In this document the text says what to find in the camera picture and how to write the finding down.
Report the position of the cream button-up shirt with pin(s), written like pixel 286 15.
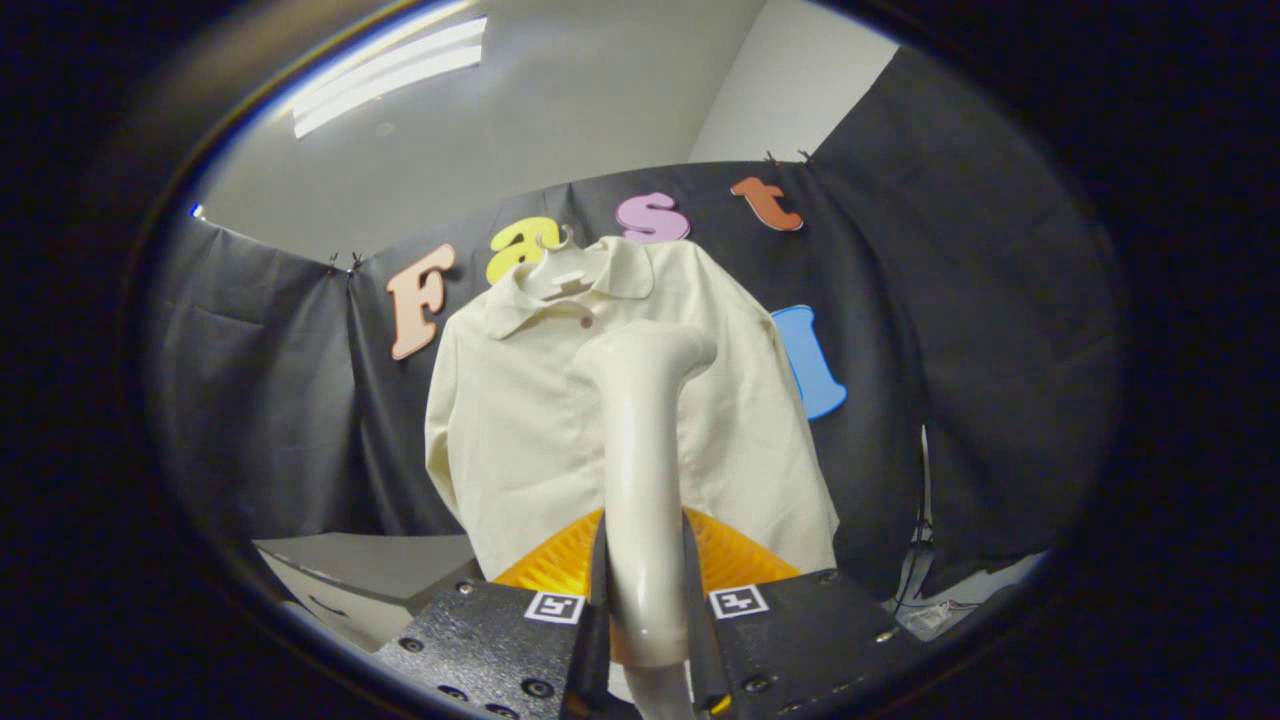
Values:
pixel 510 430

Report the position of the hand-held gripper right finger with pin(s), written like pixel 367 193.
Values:
pixel 800 650

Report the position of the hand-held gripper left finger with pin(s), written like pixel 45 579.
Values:
pixel 480 650

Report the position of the ceiling light panel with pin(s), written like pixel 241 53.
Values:
pixel 390 75

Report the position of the black binder clips pair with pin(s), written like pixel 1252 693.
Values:
pixel 788 157
pixel 345 263

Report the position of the black backdrop cloth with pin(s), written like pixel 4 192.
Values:
pixel 950 300

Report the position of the cream garment steamer head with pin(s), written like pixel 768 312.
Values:
pixel 640 500

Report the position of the thin metal stand pole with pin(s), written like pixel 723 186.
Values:
pixel 926 480

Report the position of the grey top white cabinet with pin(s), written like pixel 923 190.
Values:
pixel 390 570

